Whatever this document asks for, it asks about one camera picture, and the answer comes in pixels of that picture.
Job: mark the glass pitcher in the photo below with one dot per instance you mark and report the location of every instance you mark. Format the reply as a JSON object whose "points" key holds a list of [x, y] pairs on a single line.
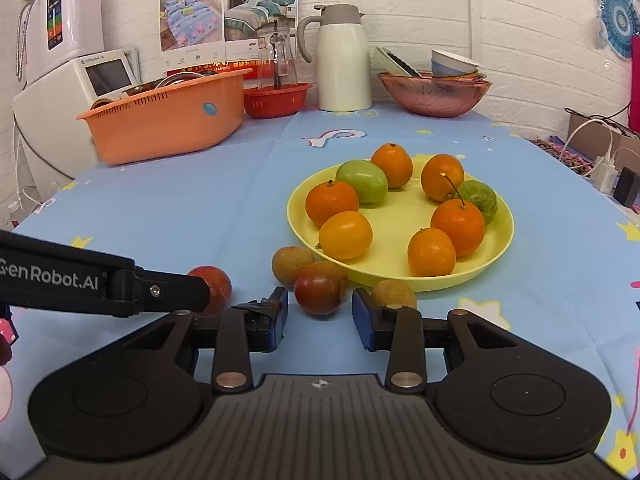
{"points": [[276, 66]]}

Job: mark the small orange tangerine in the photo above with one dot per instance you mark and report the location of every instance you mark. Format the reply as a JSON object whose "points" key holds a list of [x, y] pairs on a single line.
{"points": [[431, 253]]}

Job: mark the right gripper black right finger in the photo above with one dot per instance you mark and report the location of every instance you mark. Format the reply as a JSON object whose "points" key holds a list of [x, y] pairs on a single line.
{"points": [[493, 390]]}

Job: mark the bedding poster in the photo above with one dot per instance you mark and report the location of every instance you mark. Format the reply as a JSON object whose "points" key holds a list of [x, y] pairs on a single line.
{"points": [[221, 34]]}

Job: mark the tangerine with leaf calyx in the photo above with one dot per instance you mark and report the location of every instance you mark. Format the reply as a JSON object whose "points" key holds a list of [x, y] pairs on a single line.
{"points": [[329, 198]]}

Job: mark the white water purifier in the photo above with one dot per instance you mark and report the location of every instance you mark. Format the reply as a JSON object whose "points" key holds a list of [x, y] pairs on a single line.
{"points": [[59, 30]]}

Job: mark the red cherry tomato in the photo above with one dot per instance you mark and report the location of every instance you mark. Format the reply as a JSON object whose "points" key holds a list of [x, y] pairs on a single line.
{"points": [[220, 288]]}

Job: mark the green guava fruit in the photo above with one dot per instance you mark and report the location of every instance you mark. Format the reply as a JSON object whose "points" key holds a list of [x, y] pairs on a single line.
{"points": [[482, 196]]}

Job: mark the white power adapter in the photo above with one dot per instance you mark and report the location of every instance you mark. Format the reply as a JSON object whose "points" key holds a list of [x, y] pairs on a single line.
{"points": [[604, 175]]}

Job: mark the orange plastic basket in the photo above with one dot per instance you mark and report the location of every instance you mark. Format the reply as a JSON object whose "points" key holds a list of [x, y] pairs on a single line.
{"points": [[172, 120]]}

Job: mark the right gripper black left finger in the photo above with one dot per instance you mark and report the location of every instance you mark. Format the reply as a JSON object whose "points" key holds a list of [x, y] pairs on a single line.
{"points": [[147, 390]]}

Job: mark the yellow orange citrus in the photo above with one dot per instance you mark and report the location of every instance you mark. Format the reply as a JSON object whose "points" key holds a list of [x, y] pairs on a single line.
{"points": [[346, 236]]}

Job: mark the blue patterned tablecloth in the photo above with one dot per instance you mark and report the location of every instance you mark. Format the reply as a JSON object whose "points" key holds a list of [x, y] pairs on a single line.
{"points": [[569, 281]]}

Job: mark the large orange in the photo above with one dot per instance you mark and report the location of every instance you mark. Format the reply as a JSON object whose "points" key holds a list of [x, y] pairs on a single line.
{"points": [[396, 164], [440, 177]]}

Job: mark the brown longan fruit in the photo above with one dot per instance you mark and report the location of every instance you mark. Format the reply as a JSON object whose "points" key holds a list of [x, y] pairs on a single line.
{"points": [[288, 262], [393, 294]]}

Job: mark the pink gift bag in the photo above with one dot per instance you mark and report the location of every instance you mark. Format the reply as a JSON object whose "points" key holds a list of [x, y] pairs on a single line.
{"points": [[634, 107]]}

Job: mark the cardboard box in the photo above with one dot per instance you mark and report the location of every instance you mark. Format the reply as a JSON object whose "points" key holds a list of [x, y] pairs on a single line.
{"points": [[593, 141]]}

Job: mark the stemmed tangerine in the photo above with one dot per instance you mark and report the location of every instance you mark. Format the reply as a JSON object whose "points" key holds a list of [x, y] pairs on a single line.
{"points": [[461, 220]]}

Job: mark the yellow plastic plate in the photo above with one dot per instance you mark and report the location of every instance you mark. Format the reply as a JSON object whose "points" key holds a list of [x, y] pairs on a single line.
{"points": [[393, 221]]}

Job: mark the white countertop appliance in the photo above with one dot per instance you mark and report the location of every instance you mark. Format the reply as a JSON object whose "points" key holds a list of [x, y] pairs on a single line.
{"points": [[58, 145]]}

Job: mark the dark red tomato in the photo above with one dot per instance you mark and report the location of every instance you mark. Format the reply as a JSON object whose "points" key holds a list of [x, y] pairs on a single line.
{"points": [[320, 288]]}

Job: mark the red plastic basket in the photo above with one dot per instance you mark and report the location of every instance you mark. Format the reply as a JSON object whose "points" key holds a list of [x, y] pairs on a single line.
{"points": [[269, 102]]}

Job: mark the blue round wall fan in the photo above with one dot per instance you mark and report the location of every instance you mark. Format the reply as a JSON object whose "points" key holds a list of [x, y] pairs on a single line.
{"points": [[617, 25]]}

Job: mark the smooth green fruit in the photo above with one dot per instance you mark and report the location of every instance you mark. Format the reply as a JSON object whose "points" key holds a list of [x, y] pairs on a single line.
{"points": [[368, 180]]}

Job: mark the white thermos jug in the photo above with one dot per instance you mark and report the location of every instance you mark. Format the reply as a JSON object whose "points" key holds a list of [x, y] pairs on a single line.
{"points": [[343, 64]]}

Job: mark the pink glass bowl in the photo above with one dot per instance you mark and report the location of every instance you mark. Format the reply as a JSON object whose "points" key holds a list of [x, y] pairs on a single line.
{"points": [[434, 96]]}

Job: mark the white blue ceramic bowl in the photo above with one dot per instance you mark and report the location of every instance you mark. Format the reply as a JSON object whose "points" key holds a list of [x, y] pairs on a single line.
{"points": [[447, 64]]}

